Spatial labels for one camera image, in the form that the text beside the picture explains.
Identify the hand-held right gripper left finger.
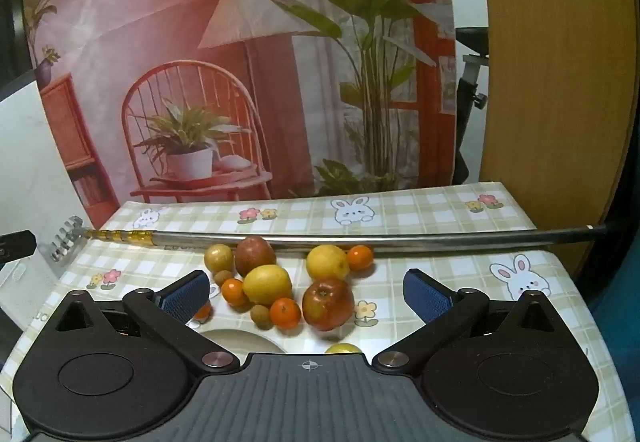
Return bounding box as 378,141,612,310
37,271,241,377

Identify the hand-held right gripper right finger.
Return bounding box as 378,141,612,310
372,269,576,377

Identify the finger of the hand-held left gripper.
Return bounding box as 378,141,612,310
0,231,38,268

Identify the small yellow round fruit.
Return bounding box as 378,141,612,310
204,243,235,272

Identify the white round plate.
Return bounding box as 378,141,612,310
197,329,287,356

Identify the small dark red apple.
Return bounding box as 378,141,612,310
235,236,277,277

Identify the yellow lemon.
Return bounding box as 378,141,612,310
243,264,293,305
306,245,350,281

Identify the large red apple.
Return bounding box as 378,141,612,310
302,277,356,332

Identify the telescopic metal back scratcher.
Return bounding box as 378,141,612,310
50,216,640,265

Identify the checked rabbit print tablecloth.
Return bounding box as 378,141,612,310
0,179,631,442

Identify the white appliance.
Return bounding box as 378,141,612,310
0,77,121,243

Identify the black metal stand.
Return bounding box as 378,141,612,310
452,27,491,184

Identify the wooden board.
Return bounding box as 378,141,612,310
472,0,638,280

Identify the room scene backdrop poster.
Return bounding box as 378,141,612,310
22,0,457,223

